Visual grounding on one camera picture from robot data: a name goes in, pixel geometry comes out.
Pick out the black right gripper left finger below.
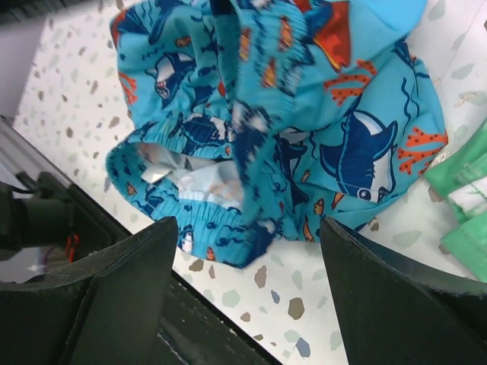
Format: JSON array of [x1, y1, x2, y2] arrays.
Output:
[[1, 217, 178, 364]]

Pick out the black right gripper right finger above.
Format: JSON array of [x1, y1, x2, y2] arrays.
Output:
[[320, 217, 486, 365]]

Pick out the blue shark print shorts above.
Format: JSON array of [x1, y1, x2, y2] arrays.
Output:
[[106, 1, 448, 268]]

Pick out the green tie-dye shorts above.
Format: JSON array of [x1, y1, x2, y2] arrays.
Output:
[[425, 122, 486, 282]]

